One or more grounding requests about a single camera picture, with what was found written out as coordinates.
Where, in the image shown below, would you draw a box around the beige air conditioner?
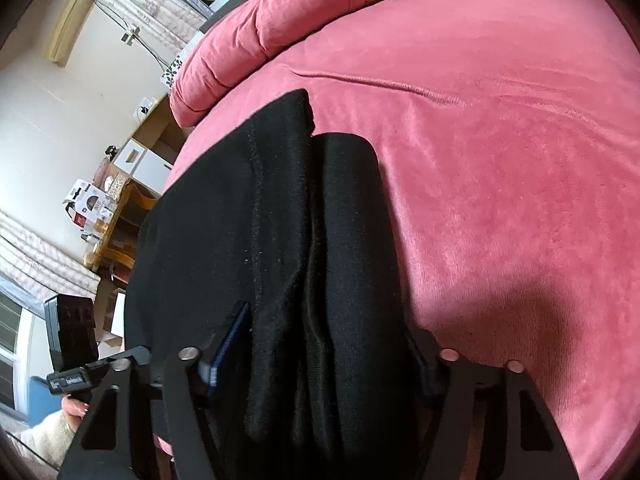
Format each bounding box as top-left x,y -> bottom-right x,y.
46,0 -> 96,66

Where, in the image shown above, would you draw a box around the window with white frame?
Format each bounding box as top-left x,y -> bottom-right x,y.
0,284 -> 34,414

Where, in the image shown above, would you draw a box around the patterned light curtain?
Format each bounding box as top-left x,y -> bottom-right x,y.
0,210 -> 102,307
65,0 -> 212,62

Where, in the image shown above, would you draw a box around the printed white box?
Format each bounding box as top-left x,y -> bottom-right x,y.
62,178 -> 117,229

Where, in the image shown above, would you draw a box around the person's left forearm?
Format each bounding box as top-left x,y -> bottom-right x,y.
19,411 -> 82,472

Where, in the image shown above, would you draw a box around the person's left hand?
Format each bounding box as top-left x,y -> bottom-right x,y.
60,394 -> 94,434

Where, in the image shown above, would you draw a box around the pink bed blanket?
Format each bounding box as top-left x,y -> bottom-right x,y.
155,0 -> 640,480

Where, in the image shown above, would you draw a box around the black pants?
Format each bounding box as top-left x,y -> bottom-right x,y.
125,89 -> 441,467

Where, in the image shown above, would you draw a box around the black white patterned cloth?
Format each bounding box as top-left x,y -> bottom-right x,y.
160,42 -> 202,89

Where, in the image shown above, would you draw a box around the white storage boxes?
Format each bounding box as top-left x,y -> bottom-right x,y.
112,139 -> 174,197

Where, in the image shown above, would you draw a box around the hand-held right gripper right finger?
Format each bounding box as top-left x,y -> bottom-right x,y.
414,327 -> 582,480

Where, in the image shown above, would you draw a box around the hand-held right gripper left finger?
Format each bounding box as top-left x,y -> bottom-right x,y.
57,300 -> 252,480

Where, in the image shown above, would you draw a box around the wooden stand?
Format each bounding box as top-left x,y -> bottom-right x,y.
81,179 -> 162,274

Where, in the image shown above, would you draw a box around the black wall cable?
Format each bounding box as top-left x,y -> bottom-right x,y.
94,1 -> 172,70

